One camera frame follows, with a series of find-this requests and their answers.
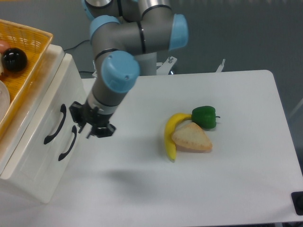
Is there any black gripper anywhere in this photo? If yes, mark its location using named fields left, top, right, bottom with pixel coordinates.
left=69, top=101, right=116, bottom=139

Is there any yellow toy banana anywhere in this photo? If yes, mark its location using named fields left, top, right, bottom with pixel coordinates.
left=164, top=113, right=191, bottom=162

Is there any white lower drawer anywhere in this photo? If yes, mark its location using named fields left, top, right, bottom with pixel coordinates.
left=0, top=101, right=80, bottom=203

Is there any green toy bell pepper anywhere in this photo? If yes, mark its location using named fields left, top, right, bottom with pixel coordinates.
left=191, top=106, right=220, bottom=129

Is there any black toy ball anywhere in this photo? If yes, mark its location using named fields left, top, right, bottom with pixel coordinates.
left=1, top=48, right=27, bottom=72

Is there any black corner object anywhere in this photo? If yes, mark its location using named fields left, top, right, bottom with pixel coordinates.
left=291, top=192, right=303, bottom=216

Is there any white drawer cabinet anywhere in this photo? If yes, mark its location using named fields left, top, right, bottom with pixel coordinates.
left=0, top=44, right=92, bottom=204

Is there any toy bread slice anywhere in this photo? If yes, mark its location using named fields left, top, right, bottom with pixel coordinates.
left=171, top=122, right=213, bottom=153

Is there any clear plastic container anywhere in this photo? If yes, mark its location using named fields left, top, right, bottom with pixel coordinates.
left=0, top=81, right=10, bottom=121

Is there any black cable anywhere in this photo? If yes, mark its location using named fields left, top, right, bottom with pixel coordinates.
left=64, top=39, right=92, bottom=73

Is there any pink toy fruit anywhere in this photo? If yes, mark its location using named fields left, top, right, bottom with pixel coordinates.
left=0, top=40, right=10, bottom=54

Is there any orange woven basket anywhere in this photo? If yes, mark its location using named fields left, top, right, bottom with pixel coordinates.
left=0, top=19, right=53, bottom=136

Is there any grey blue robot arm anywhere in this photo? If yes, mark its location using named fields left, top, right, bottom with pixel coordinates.
left=70, top=0, right=188, bottom=138

